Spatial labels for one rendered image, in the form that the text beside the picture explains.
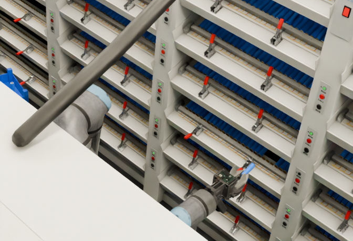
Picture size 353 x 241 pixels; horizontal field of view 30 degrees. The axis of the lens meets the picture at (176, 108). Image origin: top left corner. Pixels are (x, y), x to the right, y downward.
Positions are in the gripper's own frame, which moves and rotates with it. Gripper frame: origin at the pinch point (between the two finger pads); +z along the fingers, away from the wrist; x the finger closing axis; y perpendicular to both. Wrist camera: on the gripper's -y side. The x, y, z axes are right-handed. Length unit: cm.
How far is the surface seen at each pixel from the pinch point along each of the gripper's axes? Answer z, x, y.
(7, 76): -16, 126, -20
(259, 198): 18.0, 1.0, -27.0
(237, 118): 13.2, 15.5, 9.9
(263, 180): 12.3, -2.3, -9.7
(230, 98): 18.6, 23.8, 11.9
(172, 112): 14, 49, -9
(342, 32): 13, -16, 66
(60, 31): 11, 119, -3
